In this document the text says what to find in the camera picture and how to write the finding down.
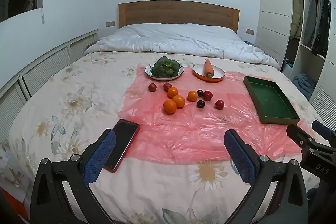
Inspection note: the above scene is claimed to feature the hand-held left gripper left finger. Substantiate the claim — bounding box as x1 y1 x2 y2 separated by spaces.
30 129 117 224

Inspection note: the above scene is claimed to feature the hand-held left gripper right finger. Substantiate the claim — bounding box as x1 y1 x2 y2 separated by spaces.
224 129 309 224

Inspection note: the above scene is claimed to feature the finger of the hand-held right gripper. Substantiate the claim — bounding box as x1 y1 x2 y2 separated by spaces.
312 120 336 141
286 124 332 155

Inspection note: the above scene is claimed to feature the green tray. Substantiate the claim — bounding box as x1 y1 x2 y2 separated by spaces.
243 75 300 125

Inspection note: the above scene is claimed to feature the black smartphone red case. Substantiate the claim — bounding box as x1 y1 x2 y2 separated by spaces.
103 119 140 173

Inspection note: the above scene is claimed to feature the blue folded blanket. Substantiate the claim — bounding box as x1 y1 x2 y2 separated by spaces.
292 73 315 101

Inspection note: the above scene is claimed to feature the pink plastic sheet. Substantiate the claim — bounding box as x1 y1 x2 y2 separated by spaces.
119 63 315 164

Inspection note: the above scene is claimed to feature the orange bowl white inside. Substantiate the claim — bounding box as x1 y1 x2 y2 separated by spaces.
192 63 226 82

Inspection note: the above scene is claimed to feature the carrot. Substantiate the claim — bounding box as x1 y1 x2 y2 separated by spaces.
204 59 214 79

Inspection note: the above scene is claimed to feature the dark hanging garment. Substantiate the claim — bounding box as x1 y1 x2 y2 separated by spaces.
312 0 331 56

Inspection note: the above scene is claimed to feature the white plate dark rim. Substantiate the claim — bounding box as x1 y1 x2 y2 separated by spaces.
144 62 185 81

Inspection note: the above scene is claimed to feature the white slatted radiator cover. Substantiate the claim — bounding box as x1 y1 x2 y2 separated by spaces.
0 31 100 130

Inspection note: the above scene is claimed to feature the grey hanging garment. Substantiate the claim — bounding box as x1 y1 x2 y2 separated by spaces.
304 0 318 44

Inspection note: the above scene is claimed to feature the beige hanging jacket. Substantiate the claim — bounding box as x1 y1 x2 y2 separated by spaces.
290 0 303 39

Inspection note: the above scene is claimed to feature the green leafy vegetable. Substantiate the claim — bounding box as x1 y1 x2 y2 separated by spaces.
151 56 180 77

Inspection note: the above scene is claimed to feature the white open wardrobe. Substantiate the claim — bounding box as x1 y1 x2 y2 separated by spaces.
257 0 336 109

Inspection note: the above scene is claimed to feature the white duvet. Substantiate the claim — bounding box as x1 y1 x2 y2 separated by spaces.
84 23 281 69

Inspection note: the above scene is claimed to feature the wooden headboard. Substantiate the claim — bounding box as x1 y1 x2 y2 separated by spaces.
118 0 240 33

